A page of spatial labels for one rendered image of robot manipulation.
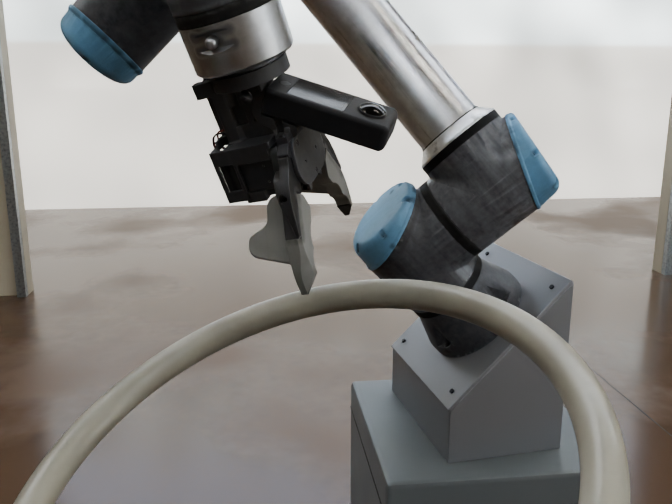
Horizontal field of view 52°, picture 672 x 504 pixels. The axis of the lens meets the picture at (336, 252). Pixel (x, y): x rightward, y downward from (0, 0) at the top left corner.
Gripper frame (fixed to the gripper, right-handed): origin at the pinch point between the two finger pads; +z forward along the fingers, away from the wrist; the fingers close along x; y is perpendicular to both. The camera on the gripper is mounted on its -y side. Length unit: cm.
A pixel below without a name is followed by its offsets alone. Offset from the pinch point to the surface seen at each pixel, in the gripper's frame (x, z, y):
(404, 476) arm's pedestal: -17, 52, 10
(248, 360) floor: -200, 178, 167
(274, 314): 2.7, 5.1, 7.8
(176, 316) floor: -252, 180, 243
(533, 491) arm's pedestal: -22, 61, -9
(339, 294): 0.7, 4.7, 0.9
